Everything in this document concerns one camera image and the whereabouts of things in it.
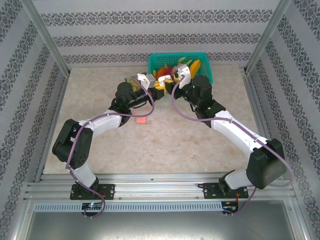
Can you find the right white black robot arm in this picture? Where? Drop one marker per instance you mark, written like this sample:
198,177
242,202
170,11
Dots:
265,170

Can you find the grey sheet metal panel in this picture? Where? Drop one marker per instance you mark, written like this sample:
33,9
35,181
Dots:
160,225

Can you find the yellow toy banana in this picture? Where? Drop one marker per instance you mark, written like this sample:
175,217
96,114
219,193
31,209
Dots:
195,65

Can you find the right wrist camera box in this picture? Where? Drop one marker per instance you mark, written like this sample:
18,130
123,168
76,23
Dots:
183,70

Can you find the small circuit board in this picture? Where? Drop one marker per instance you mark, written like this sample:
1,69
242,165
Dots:
230,207
92,205

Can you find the pink earbud charging case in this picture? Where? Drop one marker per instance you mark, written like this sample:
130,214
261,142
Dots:
140,120

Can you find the right small circuit board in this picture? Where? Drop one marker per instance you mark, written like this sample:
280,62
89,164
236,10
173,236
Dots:
230,207

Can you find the orange toy fruit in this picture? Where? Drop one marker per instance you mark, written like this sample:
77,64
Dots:
161,71

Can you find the left small circuit board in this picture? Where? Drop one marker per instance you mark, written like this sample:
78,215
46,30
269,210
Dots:
92,205

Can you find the teal plastic basket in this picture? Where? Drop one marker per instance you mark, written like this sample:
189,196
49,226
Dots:
160,60

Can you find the aluminium side rail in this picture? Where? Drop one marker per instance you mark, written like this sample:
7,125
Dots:
55,120
257,112

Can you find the green fruit candy bag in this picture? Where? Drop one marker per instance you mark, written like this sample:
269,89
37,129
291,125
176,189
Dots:
130,80

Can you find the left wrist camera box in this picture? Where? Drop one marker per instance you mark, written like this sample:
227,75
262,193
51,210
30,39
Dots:
147,79

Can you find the aluminium mounting rail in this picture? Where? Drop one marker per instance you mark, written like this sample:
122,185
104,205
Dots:
160,187

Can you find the pink toy dragon fruit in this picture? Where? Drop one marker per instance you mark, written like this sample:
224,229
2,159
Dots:
170,69

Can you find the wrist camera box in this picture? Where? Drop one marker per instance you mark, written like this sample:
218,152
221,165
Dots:
147,79
183,70

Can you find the aluminium frame post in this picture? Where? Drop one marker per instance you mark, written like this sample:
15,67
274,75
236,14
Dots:
42,32
270,32

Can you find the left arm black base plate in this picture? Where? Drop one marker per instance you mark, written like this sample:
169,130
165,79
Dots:
107,191

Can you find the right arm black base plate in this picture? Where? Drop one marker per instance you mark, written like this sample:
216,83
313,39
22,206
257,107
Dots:
210,191

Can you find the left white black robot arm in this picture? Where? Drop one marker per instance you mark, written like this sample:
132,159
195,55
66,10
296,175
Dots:
75,150

